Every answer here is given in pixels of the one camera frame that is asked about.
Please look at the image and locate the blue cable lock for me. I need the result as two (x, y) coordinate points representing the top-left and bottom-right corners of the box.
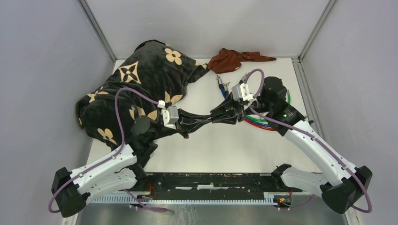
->
(216, 75), (274, 131)

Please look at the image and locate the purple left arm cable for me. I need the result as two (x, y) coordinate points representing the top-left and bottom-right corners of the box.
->
(48, 87), (165, 214)

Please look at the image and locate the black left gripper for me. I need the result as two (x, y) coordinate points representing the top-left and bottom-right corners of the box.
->
(151, 109), (214, 141)

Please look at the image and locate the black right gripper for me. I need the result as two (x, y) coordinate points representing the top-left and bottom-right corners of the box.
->
(208, 91), (269, 125)

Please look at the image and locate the brown crumpled cloth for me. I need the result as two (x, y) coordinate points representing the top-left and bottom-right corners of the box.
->
(207, 48), (276, 74)

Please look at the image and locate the black floral patterned blanket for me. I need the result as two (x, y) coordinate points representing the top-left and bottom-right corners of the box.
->
(76, 40), (209, 150)

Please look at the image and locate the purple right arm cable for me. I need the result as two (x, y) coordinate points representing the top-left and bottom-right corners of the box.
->
(242, 68), (373, 214)

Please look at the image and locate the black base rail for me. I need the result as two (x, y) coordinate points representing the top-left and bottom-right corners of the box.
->
(131, 172), (301, 200)

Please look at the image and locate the red cable lock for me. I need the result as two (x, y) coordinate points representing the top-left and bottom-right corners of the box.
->
(223, 82), (313, 132)

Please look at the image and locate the white slotted cable duct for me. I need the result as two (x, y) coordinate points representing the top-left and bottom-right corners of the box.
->
(92, 193), (277, 206)

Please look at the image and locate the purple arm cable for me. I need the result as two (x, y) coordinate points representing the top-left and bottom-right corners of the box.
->
(48, 87), (165, 214)
(242, 68), (373, 214)

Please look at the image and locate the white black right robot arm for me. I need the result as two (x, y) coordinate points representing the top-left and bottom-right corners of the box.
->
(211, 76), (373, 214)

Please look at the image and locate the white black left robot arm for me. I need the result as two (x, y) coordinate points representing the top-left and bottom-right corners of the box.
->
(48, 106), (214, 218)

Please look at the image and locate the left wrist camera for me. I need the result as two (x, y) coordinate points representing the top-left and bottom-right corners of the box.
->
(161, 106), (179, 129)

